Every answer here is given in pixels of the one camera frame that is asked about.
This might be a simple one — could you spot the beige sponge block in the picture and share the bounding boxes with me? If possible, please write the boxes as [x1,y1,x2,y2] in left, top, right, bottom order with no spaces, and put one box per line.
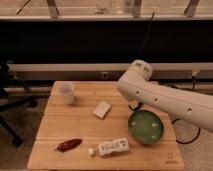
[93,101,111,119]

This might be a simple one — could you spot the white tube with cap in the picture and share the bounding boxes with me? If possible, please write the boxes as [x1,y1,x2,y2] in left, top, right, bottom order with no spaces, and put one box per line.
[88,138,129,156]

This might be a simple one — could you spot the black hanging cable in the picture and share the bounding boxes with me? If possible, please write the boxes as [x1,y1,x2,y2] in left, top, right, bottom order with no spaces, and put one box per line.
[134,11,156,64]

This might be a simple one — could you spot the black office chair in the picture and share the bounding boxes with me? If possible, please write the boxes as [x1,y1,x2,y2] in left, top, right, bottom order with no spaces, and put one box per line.
[0,60,38,148]

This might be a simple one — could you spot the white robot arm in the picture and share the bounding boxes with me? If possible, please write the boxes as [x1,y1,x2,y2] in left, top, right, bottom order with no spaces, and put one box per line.
[116,60,213,132]

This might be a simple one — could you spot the green bowl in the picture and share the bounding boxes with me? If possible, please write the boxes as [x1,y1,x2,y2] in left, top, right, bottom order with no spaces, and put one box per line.
[128,110,164,145]

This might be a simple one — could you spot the red chili pepper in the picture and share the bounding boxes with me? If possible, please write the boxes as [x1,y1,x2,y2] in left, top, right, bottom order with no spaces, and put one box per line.
[55,139,82,152]

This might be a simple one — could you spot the black cable on floor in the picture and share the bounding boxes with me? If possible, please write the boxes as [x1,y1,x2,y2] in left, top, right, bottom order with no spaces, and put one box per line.
[171,118,202,145]

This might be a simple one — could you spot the black rectangular object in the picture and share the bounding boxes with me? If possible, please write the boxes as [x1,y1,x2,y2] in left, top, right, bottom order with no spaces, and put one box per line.
[129,101,142,111]

